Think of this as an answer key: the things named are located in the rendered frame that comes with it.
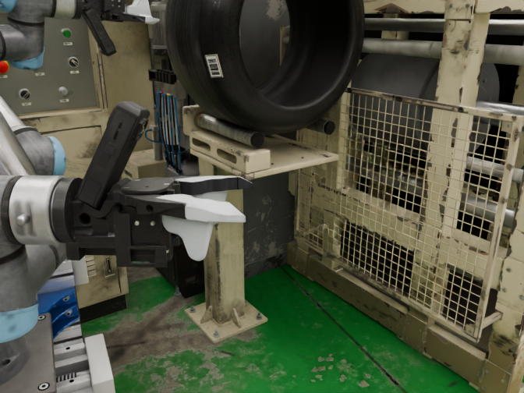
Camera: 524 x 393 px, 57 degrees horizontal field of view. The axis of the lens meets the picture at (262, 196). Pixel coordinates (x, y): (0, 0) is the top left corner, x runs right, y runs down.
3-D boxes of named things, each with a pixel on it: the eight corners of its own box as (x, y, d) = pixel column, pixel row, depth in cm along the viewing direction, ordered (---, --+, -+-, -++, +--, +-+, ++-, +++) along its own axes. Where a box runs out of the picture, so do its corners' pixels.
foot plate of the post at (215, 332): (184, 312, 213) (183, 304, 212) (235, 293, 227) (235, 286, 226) (214, 344, 192) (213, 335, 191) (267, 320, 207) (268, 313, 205)
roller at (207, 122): (192, 122, 163) (200, 110, 163) (202, 129, 166) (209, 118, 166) (249, 143, 136) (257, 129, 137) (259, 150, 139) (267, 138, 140)
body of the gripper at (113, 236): (185, 244, 56) (84, 243, 57) (183, 172, 54) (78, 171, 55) (172, 268, 49) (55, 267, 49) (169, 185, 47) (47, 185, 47)
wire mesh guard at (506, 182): (293, 238, 214) (297, 79, 190) (296, 237, 215) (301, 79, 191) (476, 345, 146) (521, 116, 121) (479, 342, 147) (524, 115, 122)
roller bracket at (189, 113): (183, 134, 165) (181, 106, 162) (276, 121, 186) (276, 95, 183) (187, 136, 163) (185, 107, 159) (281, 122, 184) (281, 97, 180)
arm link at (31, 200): (40, 169, 55) (1, 184, 47) (80, 170, 55) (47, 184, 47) (47, 232, 56) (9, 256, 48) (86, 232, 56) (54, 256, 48)
